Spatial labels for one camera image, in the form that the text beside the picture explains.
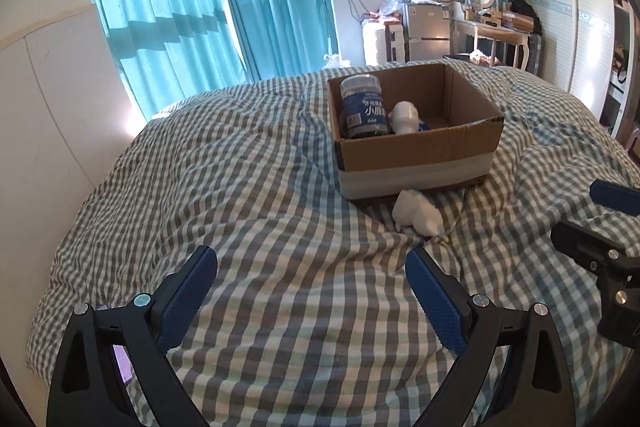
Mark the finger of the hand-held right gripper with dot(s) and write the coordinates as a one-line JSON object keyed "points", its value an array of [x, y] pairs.
{"points": [[595, 247], [617, 196]]}

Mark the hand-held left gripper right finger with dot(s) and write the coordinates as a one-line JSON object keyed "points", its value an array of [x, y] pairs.
{"points": [[435, 297]]}

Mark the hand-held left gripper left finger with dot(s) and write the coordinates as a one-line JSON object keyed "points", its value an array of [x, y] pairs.
{"points": [[187, 292]]}

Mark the cardboard box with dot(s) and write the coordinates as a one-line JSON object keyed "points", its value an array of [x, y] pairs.
{"points": [[415, 167]]}

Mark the blue tissue packet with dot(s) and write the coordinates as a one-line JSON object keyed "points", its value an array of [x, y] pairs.
{"points": [[426, 125]]}

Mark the white plastic bottle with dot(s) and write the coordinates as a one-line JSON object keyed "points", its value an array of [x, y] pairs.
{"points": [[404, 117]]}

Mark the dark jar with blue label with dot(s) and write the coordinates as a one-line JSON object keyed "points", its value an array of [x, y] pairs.
{"points": [[362, 112]]}

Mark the white plush toy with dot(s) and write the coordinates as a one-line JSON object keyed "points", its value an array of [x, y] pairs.
{"points": [[412, 209]]}

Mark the grey checked blanket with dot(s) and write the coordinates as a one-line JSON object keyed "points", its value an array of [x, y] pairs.
{"points": [[275, 207]]}

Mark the grey patterned suitcase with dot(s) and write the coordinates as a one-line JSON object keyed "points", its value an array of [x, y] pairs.
{"points": [[536, 52]]}

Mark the white sliding-door wardrobe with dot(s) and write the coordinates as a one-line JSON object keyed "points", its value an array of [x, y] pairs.
{"points": [[565, 7]]}

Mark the wooden boxes on table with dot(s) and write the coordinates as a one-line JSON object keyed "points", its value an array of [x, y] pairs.
{"points": [[515, 21]]}

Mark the black bag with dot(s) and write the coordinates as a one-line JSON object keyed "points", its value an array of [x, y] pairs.
{"points": [[525, 12]]}

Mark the white dressing table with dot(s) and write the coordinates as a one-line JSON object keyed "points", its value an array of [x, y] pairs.
{"points": [[492, 29]]}

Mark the silver mini fridge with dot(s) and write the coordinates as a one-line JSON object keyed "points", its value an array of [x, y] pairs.
{"points": [[425, 29]]}

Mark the white plastic bag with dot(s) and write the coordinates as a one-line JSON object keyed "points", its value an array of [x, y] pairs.
{"points": [[336, 61]]}

